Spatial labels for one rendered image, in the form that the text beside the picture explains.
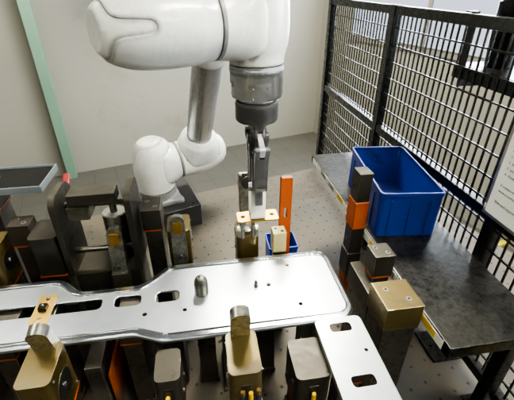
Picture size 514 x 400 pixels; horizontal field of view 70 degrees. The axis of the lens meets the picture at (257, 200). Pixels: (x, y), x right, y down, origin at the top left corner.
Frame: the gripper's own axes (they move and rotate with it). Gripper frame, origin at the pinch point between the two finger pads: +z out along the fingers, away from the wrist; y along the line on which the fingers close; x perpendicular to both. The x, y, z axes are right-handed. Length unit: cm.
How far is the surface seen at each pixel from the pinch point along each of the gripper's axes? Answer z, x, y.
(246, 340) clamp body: 19.2, -4.9, 17.6
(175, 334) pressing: 24.0, -18.4, 10.1
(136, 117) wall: 75, -71, -304
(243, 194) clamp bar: 7.7, -0.7, -16.0
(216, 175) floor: 123, 1, -258
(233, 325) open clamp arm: 15.0, -7.1, 17.4
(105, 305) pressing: 23.6, -33.8, 0.0
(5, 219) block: 19, -65, -32
